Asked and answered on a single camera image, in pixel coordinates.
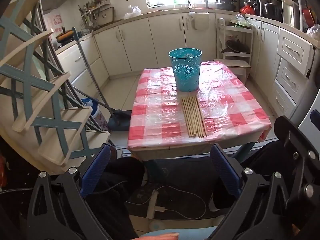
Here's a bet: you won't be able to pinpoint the blue dustpan with long handle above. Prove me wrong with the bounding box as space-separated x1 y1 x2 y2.
71 27 132 132

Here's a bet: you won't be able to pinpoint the wall utensil rack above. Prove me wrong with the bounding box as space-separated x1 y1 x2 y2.
79 0 112 28

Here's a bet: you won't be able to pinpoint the blue white printed bag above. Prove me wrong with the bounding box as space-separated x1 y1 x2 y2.
81 98 108 131

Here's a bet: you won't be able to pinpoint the bundle of wooden chopsticks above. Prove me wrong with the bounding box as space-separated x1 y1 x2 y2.
180 95 208 138

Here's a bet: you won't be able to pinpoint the person's left hand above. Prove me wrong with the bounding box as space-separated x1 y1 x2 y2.
139 232 180 240

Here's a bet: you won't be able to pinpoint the red plastic bag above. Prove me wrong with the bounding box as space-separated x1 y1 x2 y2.
240 5 256 15

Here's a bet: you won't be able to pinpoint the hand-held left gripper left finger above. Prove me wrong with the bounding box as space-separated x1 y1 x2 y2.
26 144 112 240

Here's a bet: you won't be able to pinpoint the clear plastic bag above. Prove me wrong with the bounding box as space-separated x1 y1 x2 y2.
306 24 320 40

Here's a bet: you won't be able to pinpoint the dark wok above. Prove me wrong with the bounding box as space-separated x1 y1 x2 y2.
226 40 250 53

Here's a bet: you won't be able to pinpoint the dark floor mat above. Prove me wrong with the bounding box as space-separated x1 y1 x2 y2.
125 159 238 220

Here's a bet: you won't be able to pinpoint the black cooking pot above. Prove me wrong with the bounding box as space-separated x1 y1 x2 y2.
262 0 283 22

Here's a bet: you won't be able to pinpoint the white power strip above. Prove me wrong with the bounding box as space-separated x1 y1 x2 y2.
146 190 167 219

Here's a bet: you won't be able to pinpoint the white cable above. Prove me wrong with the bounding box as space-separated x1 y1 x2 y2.
155 185 207 221

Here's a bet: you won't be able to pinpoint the white cabinet door bin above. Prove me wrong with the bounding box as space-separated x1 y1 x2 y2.
191 12 209 30

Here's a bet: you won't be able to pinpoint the pink cartoon wall stickers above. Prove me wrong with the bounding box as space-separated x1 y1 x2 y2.
46 15 62 27

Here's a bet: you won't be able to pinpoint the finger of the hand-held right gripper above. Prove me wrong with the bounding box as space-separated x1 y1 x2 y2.
309 109 320 132
274 116 320 232

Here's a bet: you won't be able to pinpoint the white countertop appliance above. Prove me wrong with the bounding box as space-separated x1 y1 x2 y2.
281 0 300 28

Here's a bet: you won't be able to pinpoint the beige folding rack blue braces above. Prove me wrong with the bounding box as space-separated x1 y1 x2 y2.
0 0 112 174

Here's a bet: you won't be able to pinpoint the red pan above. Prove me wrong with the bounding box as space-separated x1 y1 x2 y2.
302 6 314 28

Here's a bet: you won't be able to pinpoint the white plastic bag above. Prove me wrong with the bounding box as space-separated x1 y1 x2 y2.
124 5 142 20

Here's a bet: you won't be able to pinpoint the beige wall tray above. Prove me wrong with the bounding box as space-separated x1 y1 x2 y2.
96 6 115 26

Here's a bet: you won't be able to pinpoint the stacked dark pots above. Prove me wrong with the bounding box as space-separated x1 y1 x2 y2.
215 0 238 12

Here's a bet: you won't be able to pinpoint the cream kitchen base cabinets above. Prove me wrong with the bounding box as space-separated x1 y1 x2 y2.
56 12 315 120

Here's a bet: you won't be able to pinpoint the white wooden step shelf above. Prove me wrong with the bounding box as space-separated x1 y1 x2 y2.
216 17 254 85

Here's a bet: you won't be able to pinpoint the person's left leg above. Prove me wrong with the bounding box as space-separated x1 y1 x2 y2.
86 157 145 239

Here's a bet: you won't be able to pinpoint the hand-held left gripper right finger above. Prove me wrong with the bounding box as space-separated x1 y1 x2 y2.
210 144 296 240

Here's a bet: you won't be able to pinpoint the teal perforated plastic basket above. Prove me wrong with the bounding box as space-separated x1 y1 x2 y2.
168 47 202 92

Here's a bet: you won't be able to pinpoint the pan with wooden handle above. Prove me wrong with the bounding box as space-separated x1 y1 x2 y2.
55 29 75 43

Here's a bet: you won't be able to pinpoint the black toaster oven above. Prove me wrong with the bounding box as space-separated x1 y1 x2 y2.
237 0 259 13

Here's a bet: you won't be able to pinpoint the red checked plastic tablecloth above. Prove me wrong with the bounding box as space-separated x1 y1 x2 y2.
127 60 272 155

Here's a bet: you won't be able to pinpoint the bag of green vegetables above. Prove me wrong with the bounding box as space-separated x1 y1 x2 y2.
230 14 252 28

